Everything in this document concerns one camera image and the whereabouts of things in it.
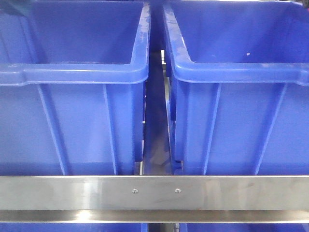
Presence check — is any blue plastic bin front left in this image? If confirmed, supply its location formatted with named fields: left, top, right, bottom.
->
left=0, top=0, right=151, bottom=175

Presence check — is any blue plastic bin front right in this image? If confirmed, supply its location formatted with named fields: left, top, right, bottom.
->
left=163, top=0, right=309, bottom=175

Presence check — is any blue plastic bin lower shelf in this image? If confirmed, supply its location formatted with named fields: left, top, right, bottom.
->
left=0, top=223, right=148, bottom=232

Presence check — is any blue plastic bin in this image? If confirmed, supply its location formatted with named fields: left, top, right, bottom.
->
left=163, top=0, right=309, bottom=175
left=0, top=0, right=151, bottom=175

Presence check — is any steel shelf front rail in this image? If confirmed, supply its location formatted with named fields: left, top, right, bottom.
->
left=0, top=175, right=309, bottom=223

